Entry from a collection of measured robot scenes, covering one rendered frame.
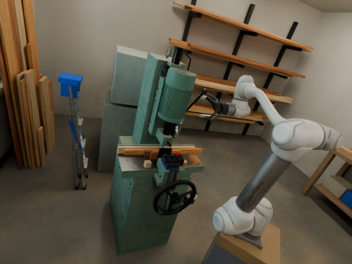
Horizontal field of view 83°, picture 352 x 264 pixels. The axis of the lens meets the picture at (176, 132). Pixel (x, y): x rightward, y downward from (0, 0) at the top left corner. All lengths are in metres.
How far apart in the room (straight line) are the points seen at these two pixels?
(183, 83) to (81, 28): 2.49
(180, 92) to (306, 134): 0.66
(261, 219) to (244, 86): 0.82
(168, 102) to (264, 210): 0.85
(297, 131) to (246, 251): 0.82
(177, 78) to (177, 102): 0.15
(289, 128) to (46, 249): 1.87
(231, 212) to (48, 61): 3.21
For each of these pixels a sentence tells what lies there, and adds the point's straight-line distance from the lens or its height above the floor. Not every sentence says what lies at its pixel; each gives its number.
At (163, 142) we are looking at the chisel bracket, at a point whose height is 1.03.
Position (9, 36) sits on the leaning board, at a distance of 2.32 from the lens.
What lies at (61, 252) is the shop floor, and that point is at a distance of 2.01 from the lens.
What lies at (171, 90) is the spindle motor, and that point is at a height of 1.39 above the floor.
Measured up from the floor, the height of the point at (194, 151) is 0.92.
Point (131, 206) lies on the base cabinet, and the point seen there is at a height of 0.58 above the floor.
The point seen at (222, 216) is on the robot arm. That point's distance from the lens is 1.21.
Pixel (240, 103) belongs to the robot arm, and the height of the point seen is 1.39.
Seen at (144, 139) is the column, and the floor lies 0.91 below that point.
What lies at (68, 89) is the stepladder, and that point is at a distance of 1.86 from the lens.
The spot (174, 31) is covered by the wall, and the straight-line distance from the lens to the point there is 3.56.
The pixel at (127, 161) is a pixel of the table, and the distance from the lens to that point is 1.33.
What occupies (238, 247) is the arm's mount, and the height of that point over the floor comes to 0.68.
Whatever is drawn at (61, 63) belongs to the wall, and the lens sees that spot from 3.59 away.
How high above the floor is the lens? 1.70
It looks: 26 degrees down
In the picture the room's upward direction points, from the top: 16 degrees clockwise
